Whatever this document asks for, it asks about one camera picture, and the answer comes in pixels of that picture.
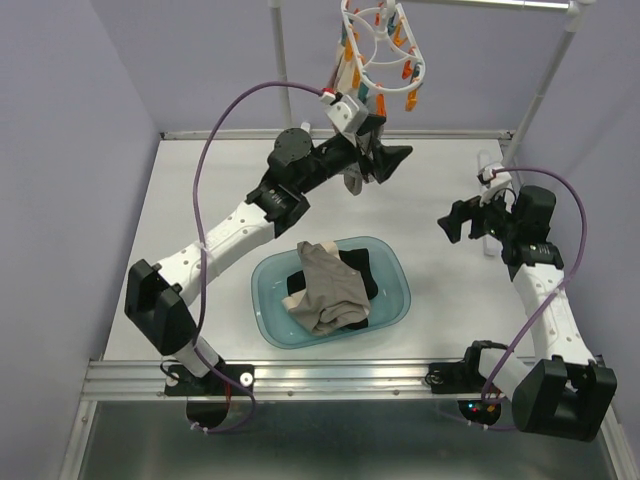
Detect white clip hanger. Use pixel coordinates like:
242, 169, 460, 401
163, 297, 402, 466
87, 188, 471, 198
339, 1, 427, 116

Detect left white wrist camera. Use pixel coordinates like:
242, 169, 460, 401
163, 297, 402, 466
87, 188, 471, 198
320, 89, 369, 145

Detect white drying rack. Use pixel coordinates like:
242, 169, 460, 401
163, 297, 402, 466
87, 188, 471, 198
267, 0, 599, 257

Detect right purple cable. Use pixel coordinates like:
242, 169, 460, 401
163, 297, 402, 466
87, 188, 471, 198
434, 168, 587, 432

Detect pink underwear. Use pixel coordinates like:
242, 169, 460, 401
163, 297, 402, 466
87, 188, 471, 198
326, 43, 358, 95

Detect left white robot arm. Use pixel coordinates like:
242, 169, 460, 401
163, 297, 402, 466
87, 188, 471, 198
124, 115, 413, 379

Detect black underwear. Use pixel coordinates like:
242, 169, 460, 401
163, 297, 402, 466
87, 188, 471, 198
286, 248, 377, 331

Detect aluminium mounting rail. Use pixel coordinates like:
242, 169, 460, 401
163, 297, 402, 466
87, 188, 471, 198
81, 359, 479, 403

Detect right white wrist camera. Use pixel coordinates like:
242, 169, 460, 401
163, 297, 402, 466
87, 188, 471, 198
477, 163, 512, 206

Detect teal plastic basin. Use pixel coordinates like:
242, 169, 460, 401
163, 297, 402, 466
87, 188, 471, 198
251, 236, 411, 350

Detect dark grey underwear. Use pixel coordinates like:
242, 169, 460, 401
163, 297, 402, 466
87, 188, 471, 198
337, 94, 386, 196

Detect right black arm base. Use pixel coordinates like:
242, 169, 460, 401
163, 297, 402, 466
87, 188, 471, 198
424, 360, 514, 431

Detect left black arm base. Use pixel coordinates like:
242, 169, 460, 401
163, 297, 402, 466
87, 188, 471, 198
160, 360, 255, 434

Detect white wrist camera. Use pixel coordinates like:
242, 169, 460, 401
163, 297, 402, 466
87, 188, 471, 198
477, 163, 512, 206
320, 89, 369, 145

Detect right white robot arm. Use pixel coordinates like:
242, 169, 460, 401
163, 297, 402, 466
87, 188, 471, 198
425, 186, 617, 442

